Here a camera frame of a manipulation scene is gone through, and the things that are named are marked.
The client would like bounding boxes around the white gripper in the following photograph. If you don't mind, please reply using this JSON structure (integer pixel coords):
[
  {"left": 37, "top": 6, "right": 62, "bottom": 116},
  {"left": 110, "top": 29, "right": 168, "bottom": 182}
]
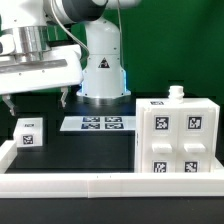
[{"left": 0, "top": 45, "right": 83, "bottom": 116}]

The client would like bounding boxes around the white cabinet top block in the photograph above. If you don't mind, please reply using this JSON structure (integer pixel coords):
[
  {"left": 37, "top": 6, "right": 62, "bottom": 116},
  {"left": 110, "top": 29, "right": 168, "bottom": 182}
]
[{"left": 13, "top": 117, "right": 43, "bottom": 147}]

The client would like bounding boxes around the white cabinet door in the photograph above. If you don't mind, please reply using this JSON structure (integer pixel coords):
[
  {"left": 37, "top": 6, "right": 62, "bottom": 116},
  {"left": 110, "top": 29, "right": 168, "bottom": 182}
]
[
  {"left": 142, "top": 109, "right": 179, "bottom": 173},
  {"left": 178, "top": 109, "right": 215, "bottom": 173}
]

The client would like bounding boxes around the white cabinet body box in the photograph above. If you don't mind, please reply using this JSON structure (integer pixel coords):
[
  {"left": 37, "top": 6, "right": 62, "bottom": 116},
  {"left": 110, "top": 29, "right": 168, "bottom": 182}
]
[{"left": 134, "top": 86, "right": 220, "bottom": 173}]

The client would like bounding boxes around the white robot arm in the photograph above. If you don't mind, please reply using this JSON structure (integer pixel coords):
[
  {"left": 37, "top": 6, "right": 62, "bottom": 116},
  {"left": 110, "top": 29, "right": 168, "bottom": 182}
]
[{"left": 0, "top": 0, "right": 141, "bottom": 112}]

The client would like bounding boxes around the white marker base sheet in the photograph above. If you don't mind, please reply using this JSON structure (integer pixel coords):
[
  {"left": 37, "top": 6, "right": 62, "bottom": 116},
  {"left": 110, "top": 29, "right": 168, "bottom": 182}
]
[{"left": 60, "top": 116, "right": 136, "bottom": 132}]

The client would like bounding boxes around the black cable bundle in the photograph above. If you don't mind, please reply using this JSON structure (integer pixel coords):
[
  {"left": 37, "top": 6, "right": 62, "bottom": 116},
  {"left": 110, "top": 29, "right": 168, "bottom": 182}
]
[{"left": 66, "top": 83, "right": 83, "bottom": 94}]

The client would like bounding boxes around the white U-shaped frame fence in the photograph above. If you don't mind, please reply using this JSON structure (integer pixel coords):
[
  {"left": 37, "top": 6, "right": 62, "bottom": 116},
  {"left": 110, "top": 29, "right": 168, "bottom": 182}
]
[{"left": 0, "top": 140, "right": 224, "bottom": 198}]

